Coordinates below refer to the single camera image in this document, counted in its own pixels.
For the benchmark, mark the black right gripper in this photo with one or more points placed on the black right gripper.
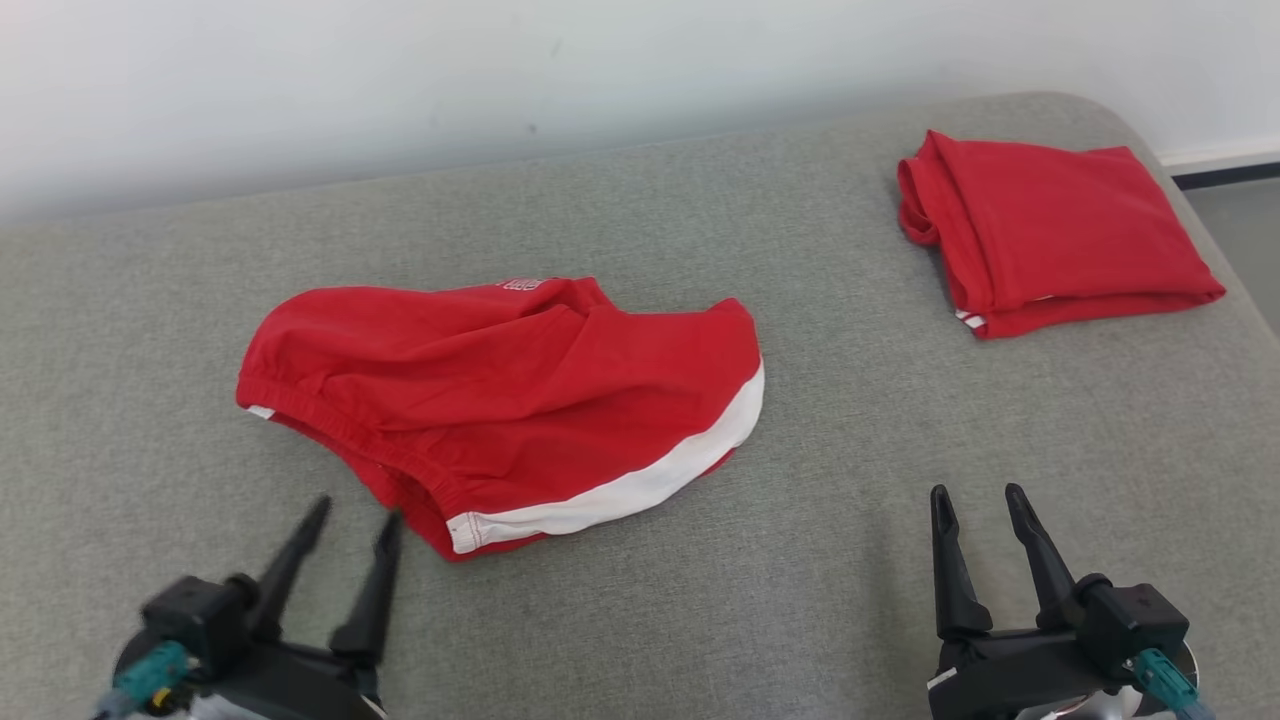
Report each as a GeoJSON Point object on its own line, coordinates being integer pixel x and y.
{"type": "Point", "coordinates": [1040, 670]}

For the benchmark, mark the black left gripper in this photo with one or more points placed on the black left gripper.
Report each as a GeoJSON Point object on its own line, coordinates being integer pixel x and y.
{"type": "Point", "coordinates": [260, 670]}

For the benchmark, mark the red shorts with white stripes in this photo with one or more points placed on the red shorts with white stripes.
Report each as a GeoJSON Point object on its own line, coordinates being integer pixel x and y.
{"type": "Point", "coordinates": [500, 400]}

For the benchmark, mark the red Bulls 23 jersey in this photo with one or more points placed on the red Bulls 23 jersey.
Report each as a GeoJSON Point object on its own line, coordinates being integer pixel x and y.
{"type": "Point", "coordinates": [1060, 220]}

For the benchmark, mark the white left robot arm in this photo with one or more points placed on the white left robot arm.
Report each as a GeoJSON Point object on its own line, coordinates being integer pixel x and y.
{"type": "Point", "coordinates": [210, 710]}

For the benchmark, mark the white and black baseboard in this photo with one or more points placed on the white and black baseboard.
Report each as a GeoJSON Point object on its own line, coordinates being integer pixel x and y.
{"type": "Point", "coordinates": [1225, 165]}

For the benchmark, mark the grey fabric sofa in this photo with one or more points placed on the grey fabric sofa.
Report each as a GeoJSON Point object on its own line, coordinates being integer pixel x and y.
{"type": "Point", "coordinates": [700, 200]}

